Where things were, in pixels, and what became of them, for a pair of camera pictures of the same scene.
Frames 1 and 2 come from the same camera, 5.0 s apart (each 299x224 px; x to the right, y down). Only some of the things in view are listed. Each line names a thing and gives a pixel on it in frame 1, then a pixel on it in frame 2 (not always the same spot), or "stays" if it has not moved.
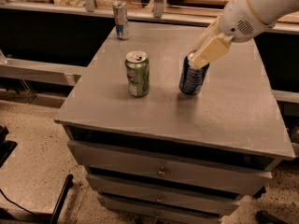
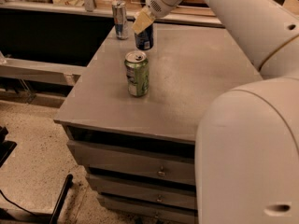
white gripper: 239,20 -> 158,4
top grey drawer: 174,169 stays
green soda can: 137,73 stays
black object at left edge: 7,147 stays
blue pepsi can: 192,78 -> 145,39
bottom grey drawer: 129,212 stays
